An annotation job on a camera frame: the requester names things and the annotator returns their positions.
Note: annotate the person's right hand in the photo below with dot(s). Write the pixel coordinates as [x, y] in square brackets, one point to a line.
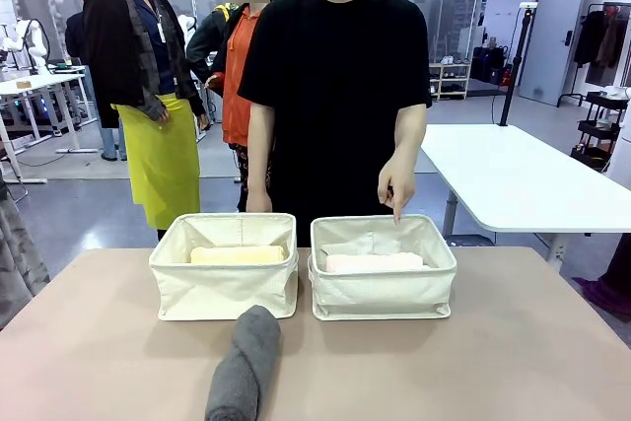
[259, 204]

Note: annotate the person's left hand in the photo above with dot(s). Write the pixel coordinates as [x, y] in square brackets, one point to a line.
[397, 187]

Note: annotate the yellow towel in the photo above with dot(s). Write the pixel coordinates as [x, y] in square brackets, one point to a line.
[236, 255]

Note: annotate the pink towel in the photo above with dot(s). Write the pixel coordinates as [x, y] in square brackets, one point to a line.
[370, 262]

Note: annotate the person's right forearm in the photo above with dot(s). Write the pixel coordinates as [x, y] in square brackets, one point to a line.
[259, 169]

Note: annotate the person's left forearm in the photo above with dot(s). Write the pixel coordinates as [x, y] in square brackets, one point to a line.
[406, 145]

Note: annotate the cream fabric basket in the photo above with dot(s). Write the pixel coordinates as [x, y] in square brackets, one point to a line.
[222, 288]
[379, 293]

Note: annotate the person in black t-shirt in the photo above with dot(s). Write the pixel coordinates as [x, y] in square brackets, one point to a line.
[335, 95]

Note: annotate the wooden shoe rack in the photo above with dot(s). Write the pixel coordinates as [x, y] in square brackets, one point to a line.
[451, 81]

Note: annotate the large white table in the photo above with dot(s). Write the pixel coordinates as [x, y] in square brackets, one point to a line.
[517, 179]

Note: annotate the person in dark green jacket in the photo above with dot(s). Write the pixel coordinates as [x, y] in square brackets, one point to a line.
[236, 71]

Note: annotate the black tripod pole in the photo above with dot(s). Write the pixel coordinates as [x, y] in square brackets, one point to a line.
[510, 91]

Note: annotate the grey rolled towel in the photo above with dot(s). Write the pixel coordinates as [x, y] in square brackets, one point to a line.
[244, 367]

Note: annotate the black trolley cart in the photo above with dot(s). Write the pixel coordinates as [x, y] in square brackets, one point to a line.
[599, 125]

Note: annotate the black coat on mannequin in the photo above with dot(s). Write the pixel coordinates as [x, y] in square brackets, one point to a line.
[111, 46]

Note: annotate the grey door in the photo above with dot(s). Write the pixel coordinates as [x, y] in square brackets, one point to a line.
[554, 36]

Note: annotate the grey hanging cloth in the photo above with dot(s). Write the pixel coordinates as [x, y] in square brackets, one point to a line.
[20, 253]

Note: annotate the man in navy top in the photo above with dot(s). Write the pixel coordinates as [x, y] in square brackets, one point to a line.
[74, 41]

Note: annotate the black clothes rack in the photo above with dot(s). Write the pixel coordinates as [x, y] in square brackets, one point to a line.
[599, 41]

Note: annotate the white background desk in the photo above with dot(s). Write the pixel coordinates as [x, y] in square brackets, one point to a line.
[34, 83]

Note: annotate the small white background robot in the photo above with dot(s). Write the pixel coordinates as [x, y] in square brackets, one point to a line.
[29, 41]

